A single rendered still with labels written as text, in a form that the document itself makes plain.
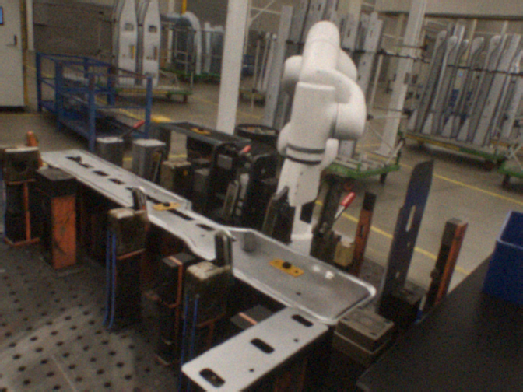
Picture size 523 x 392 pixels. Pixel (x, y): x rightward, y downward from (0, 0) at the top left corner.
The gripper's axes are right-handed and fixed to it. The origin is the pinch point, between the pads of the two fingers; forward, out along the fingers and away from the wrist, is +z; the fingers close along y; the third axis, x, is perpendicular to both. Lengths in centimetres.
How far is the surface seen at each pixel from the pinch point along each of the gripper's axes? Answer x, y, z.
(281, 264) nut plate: -1.4, 0.3, 11.6
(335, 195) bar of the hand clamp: 1.2, -14.4, -4.5
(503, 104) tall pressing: -175, -957, 15
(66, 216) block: -76, 17, 22
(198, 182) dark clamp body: -51, -15, 8
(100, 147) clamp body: -105, -12, 9
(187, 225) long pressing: -31.9, 4.0, 12.0
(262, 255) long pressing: -7.7, -0.1, 11.9
